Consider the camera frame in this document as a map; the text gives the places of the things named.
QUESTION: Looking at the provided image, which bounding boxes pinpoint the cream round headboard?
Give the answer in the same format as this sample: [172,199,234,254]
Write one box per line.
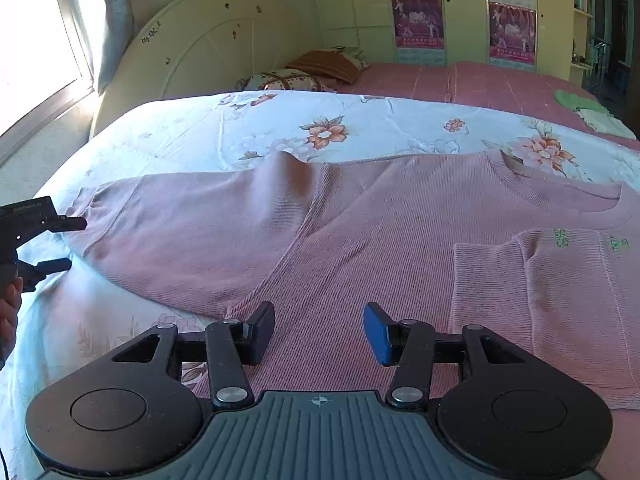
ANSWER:
[90,0,326,138]

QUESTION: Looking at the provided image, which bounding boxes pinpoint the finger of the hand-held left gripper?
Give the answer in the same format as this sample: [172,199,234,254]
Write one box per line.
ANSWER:
[50,215,89,234]
[17,257,72,282]

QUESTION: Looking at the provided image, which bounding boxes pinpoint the window with metal frame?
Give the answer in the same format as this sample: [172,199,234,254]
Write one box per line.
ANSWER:
[0,0,96,163]

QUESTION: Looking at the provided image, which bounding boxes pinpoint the purple wall poster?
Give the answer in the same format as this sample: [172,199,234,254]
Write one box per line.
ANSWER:
[390,0,447,65]
[487,1,539,72]

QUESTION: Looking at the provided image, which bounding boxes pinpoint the cream wall shelf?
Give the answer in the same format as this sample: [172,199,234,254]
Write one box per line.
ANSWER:
[569,0,597,87]

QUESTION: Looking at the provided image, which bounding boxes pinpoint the cream wardrobe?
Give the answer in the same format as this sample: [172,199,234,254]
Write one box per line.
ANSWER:
[310,0,576,81]

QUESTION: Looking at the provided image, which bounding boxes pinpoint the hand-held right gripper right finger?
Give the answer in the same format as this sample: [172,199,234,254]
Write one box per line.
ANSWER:
[363,301,538,408]

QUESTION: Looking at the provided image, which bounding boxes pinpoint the green cloth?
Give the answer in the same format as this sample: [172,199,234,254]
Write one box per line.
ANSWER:
[554,88,612,114]

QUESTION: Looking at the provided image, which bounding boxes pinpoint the pink knit sweater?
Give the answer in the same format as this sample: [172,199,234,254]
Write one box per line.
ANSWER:
[65,149,640,411]

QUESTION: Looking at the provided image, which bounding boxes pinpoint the white cloth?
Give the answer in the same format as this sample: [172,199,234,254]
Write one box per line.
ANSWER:
[575,106,639,139]

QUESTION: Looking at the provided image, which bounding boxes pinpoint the person's left hand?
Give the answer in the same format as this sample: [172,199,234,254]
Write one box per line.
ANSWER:
[0,277,25,367]

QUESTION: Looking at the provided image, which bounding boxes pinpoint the grey green curtain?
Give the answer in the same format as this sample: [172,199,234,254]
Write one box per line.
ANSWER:
[50,0,137,97]

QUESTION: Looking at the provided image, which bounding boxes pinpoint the pink checked bedspread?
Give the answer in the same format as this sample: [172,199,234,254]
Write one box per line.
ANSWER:
[337,60,640,142]

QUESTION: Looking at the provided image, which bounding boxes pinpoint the floral white bedsheet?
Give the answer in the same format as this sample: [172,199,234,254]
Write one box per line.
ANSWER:
[0,91,640,480]

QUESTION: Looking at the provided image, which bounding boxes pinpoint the brown striped pillow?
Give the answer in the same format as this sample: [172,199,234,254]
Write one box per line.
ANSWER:
[286,50,364,84]

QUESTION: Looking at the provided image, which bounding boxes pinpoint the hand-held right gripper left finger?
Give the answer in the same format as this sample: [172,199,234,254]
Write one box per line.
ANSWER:
[110,301,276,409]

